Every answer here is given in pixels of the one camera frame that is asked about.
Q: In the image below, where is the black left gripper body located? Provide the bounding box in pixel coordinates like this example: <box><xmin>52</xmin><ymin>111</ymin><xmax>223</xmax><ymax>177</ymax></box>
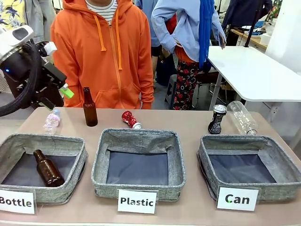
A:
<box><xmin>0</xmin><ymin>46</ymin><xmax>51</xmax><ymax>104</ymax></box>

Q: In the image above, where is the small pink-label plastic bottle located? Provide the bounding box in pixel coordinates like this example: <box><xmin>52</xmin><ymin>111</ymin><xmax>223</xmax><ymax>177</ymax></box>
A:
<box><xmin>43</xmin><ymin>108</ymin><xmax>62</xmax><ymax>136</ymax></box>

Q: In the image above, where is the brown glass bottle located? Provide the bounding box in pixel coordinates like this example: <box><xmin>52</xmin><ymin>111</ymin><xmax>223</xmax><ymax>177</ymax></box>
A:
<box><xmin>33</xmin><ymin>149</ymin><xmax>65</xmax><ymax>187</ymax></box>
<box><xmin>83</xmin><ymin>87</ymin><xmax>98</xmax><ymax>127</ymax></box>

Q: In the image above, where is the crushed red can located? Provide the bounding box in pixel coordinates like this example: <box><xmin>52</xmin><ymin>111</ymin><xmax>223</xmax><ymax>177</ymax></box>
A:
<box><xmin>121</xmin><ymin>110</ymin><xmax>143</xmax><ymax>129</ymax></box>

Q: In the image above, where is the large clear plastic bottle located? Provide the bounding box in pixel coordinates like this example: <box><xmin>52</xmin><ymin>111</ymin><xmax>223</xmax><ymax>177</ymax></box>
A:
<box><xmin>227</xmin><ymin>100</ymin><xmax>259</xmax><ymax>137</ymax></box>

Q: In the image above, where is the grey basket with Bottle sign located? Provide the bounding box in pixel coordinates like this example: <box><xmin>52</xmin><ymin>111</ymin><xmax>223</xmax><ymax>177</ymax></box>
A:
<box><xmin>0</xmin><ymin>133</ymin><xmax>89</xmax><ymax>205</ymax></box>

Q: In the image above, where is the grey basket with Plastic sign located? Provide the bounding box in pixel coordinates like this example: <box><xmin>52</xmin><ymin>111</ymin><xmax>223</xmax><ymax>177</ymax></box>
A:
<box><xmin>91</xmin><ymin>128</ymin><xmax>187</xmax><ymax>202</ymax></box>

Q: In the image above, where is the black drink can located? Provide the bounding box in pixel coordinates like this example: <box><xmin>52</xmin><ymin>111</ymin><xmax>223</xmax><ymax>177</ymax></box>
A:
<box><xmin>207</xmin><ymin>104</ymin><xmax>228</xmax><ymax>135</ymax></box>

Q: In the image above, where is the white Can label sign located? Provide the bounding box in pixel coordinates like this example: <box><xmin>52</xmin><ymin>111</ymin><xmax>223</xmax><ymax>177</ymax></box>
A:
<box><xmin>216</xmin><ymin>185</ymin><xmax>260</xmax><ymax>212</ymax></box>

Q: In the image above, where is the grey basket with Can sign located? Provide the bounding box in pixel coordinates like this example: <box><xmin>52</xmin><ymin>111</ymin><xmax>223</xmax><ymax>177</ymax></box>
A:
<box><xmin>197</xmin><ymin>134</ymin><xmax>301</xmax><ymax>202</ymax></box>

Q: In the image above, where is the person in orange hoodie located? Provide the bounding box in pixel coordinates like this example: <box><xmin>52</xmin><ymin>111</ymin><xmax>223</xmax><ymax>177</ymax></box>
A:
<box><xmin>50</xmin><ymin>0</ymin><xmax>155</xmax><ymax>110</ymax></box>

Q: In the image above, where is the grey jacket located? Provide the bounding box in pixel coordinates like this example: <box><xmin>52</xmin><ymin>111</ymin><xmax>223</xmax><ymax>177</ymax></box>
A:
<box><xmin>24</xmin><ymin>0</ymin><xmax>57</xmax><ymax>45</ymax></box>

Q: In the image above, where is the yellow floral shirt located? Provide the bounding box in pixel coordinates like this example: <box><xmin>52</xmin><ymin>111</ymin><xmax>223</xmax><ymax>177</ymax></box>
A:
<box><xmin>0</xmin><ymin>0</ymin><xmax>27</xmax><ymax>31</ymax></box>

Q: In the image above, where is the white Bottle label sign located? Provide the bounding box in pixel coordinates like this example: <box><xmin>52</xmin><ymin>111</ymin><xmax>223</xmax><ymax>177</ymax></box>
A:
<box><xmin>0</xmin><ymin>188</ymin><xmax>37</xmax><ymax>215</ymax></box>

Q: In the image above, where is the grey step stool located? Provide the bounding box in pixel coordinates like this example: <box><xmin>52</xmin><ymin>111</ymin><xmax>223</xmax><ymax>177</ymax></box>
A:
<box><xmin>164</xmin><ymin>74</ymin><xmax>178</xmax><ymax>110</ymax></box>

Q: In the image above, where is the white Plastic label sign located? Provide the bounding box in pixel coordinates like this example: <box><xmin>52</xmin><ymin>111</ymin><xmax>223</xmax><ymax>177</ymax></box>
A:
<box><xmin>117</xmin><ymin>188</ymin><xmax>158</xmax><ymax>215</ymax></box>

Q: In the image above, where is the person in blue shirt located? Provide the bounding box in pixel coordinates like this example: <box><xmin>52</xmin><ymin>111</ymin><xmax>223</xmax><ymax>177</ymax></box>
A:
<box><xmin>150</xmin><ymin>0</ymin><xmax>228</xmax><ymax>111</ymax></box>

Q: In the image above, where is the white side table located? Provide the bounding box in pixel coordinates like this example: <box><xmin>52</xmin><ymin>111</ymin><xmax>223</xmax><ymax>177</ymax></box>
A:
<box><xmin>206</xmin><ymin>45</ymin><xmax>301</xmax><ymax>111</ymax></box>

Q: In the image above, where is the person in navy jacket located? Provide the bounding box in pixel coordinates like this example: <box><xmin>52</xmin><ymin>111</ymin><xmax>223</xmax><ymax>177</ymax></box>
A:
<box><xmin>222</xmin><ymin>0</ymin><xmax>273</xmax><ymax>29</ymax></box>

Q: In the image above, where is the wooden background desk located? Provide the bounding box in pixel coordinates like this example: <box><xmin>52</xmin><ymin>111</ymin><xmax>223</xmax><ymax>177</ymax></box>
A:
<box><xmin>230</xmin><ymin>22</ymin><xmax>269</xmax><ymax>50</ymax></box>

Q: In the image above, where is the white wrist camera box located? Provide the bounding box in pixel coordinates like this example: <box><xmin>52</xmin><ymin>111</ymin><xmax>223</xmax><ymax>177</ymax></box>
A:
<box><xmin>44</xmin><ymin>41</ymin><xmax>57</xmax><ymax>57</ymax></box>

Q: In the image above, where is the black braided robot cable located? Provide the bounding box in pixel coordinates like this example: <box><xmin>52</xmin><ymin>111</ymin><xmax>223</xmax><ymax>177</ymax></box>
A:
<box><xmin>0</xmin><ymin>42</ymin><xmax>46</xmax><ymax>117</ymax></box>

